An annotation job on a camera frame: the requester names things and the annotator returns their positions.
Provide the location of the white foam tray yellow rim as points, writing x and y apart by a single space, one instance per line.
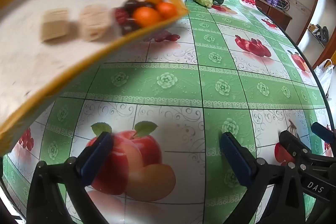
26 61

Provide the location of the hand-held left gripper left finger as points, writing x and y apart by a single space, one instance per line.
97 158

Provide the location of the large round beige block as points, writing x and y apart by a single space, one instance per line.
94 22

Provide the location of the square beige block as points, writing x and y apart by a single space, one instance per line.
55 24

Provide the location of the red date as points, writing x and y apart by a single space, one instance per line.
128 27
120 15

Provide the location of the large orange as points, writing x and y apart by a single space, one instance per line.
147 16

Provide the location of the white plastic bag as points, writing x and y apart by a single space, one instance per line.
324 74

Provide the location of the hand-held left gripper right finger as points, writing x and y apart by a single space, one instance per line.
236 158

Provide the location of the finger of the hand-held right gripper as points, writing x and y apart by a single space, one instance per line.
321 130
288 140

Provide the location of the low wooden side cabinet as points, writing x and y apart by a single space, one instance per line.
273 14

